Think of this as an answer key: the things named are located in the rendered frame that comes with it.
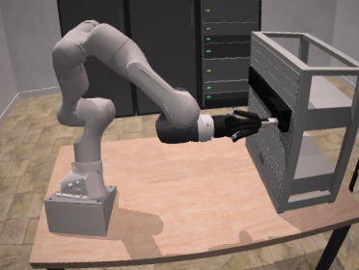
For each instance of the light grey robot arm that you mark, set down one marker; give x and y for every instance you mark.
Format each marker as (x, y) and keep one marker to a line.
(179, 121)

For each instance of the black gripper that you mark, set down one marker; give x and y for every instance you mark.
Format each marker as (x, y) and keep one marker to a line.
(234, 124)

